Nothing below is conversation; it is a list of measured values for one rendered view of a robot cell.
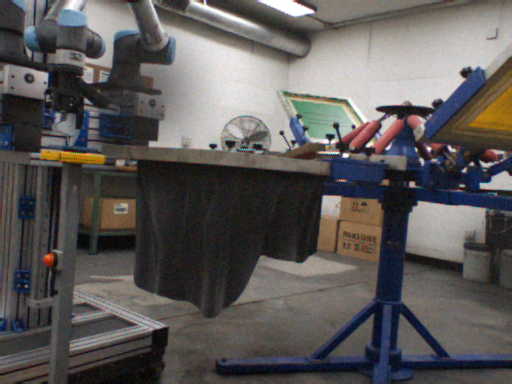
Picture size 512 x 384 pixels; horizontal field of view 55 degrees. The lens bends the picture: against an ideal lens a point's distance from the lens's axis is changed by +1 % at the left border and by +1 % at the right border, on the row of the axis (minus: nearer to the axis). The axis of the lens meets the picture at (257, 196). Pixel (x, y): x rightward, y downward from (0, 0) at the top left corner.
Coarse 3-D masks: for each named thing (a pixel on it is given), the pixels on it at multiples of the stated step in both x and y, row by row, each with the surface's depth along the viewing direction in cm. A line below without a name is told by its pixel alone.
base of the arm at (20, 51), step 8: (0, 32) 167; (8, 32) 168; (16, 32) 170; (0, 40) 167; (8, 40) 168; (16, 40) 170; (0, 48) 166; (8, 48) 167; (16, 48) 169; (24, 48) 174; (16, 56) 169; (24, 56) 172
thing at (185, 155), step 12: (108, 156) 162; (120, 156) 154; (132, 156) 149; (144, 156) 144; (156, 156) 140; (168, 156) 136; (180, 156) 132; (192, 156) 128; (204, 156) 125; (216, 156) 122; (228, 156) 125; (240, 156) 128; (252, 156) 131; (264, 156) 134; (276, 156) 138; (264, 168) 135; (276, 168) 138; (288, 168) 142; (300, 168) 145; (312, 168) 149; (324, 168) 154
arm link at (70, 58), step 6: (60, 54) 132; (66, 54) 132; (72, 54) 133; (78, 54) 134; (84, 54) 136; (60, 60) 132; (66, 60) 132; (72, 60) 133; (78, 60) 134; (84, 60) 136; (72, 66) 133; (78, 66) 134; (84, 66) 136
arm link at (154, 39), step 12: (132, 0) 173; (144, 0) 177; (132, 12) 182; (144, 12) 181; (144, 24) 187; (156, 24) 191; (144, 36) 194; (156, 36) 195; (144, 48) 200; (156, 48) 199; (168, 48) 202; (144, 60) 207; (156, 60) 206; (168, 60) 205
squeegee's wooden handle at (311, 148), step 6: (306, 144) 170; (312, 144) 171; (318, 144) 172; (324, 144) 173; (294, 150) 177; (300, 150) 174; (306, 150) 170; (312, 150) 170; (318, 150) 171; (324, 150) 173; (282, 156) 184; (288, 156) 181; (294, 156) 178; (300, 156) 178; (306, 156) 180
